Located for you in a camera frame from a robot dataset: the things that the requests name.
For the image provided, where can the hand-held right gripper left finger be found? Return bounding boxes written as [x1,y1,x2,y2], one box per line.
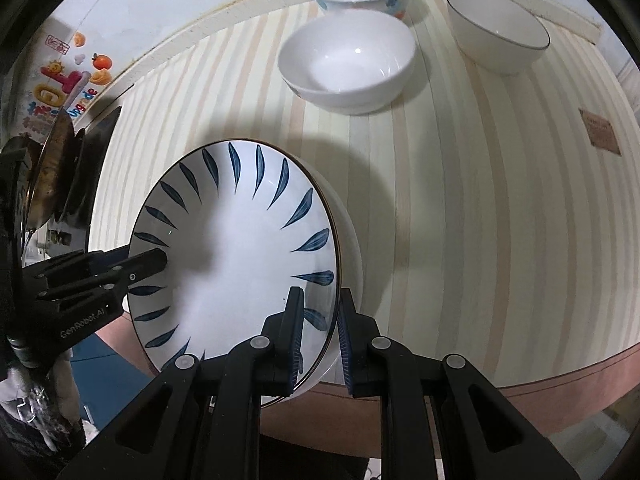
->
[55,286,307,480]

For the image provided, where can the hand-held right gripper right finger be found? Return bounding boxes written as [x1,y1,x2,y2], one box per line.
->
[336,289,583,480]

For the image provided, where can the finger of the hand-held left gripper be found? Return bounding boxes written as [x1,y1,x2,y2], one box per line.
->
[22,247,168,291]
[35,280,128,318]

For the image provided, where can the blue leaf pattern plate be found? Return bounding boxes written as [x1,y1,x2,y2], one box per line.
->
[125,139,343,376]

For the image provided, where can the plain white bowl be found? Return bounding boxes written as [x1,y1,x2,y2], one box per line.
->
[277,10,417,116]

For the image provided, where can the white bowl with dark rim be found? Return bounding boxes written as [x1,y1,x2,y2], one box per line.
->
[445,0,551,77]

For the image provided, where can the crumpled clear plastic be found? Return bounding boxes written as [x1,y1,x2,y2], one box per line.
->
[0,360,86,461]

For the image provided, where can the black glass cooktop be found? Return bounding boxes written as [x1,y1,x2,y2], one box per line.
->
[55,105,123,226]

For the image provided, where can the dark frying pan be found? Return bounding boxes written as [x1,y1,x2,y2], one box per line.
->
[27,110,76,226]

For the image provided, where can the striped cloth with pink border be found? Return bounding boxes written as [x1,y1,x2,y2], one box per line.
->
[85,0,640,436]

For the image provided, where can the brown cloth label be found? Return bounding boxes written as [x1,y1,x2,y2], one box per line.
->
[579,106,622,156]

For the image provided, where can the colourful wall stickers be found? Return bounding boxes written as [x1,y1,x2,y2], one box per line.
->
[20,30,113,136]

